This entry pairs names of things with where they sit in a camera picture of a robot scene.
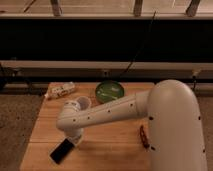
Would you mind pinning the translucent yellowish gripper tool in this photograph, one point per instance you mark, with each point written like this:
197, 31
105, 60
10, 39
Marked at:
76, 140

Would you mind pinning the black eraser block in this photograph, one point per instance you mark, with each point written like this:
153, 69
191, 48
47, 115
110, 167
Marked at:
60, 152

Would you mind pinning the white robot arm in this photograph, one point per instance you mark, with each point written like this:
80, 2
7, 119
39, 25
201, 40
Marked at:
174, 120

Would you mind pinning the white crumpled wrapper package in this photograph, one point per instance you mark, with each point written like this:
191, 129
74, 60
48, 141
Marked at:
60, 91

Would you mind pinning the green bowl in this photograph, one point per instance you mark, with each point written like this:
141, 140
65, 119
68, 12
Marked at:
109, 90

